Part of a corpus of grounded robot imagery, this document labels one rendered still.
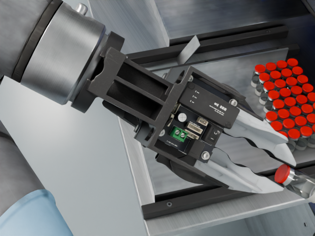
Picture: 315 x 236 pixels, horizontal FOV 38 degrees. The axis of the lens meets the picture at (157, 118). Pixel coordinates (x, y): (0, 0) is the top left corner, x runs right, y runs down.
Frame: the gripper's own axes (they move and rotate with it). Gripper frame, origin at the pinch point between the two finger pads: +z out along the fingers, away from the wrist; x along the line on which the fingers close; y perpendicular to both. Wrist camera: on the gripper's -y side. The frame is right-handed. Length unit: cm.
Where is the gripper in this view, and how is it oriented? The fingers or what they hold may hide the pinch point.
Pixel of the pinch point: (273, 169)
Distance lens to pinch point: 46.4
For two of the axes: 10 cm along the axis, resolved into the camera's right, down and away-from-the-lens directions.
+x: 4.7, -8.8, 0.3
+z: 8.6, 4.6, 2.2
